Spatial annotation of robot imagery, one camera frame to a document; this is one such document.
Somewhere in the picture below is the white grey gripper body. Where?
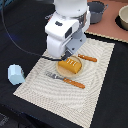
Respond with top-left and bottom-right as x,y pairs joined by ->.
45,11 -> 90,60

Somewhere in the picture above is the orange bread loaf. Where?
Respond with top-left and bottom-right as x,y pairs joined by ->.
58,58 -> 82,74

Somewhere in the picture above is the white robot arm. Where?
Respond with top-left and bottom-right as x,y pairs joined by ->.
45,0 -> 91,61

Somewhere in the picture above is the round wooden plate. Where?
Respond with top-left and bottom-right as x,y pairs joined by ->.
56,56 -> 83,78

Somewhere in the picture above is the beige bowl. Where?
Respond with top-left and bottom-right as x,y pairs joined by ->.
119,5 -> 128,30

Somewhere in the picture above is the woven beige placemat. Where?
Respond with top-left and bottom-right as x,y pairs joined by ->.
14,38 -> 114,128

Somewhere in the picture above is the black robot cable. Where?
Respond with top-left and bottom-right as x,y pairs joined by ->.
0,0 -> 73,63

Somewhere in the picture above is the knife with orange handle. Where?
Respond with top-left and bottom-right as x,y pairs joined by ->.
78,54 -> 97,62

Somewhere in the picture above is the grey two-handled pot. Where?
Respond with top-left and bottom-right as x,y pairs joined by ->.
88,1 -> 108,24

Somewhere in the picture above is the fork with orange handle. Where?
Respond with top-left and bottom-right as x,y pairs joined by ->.
45,71 -> 85,89

